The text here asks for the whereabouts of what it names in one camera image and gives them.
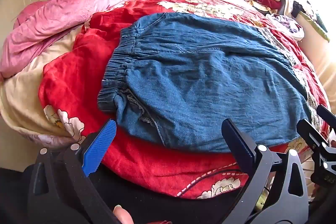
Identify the person's left hand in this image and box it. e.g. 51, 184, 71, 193
113, 204, 135, 224

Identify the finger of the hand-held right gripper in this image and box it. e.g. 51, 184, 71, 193
316, 105, 336, 133
297, 119, 329, 152

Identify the pink quilt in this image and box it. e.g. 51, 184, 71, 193
0, 0, 172, 79

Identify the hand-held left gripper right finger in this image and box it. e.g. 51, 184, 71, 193
221, 118, 310, 224

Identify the purple and white cloth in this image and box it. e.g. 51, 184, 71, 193
266, 13, 305, 41

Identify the red floral blanket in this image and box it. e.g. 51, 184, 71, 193
38, 0, 332, 200

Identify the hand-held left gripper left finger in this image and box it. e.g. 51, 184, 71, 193
26, 119, 124, 224

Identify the black item on windowsill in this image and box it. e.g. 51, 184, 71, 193
291, 0, 308, 18

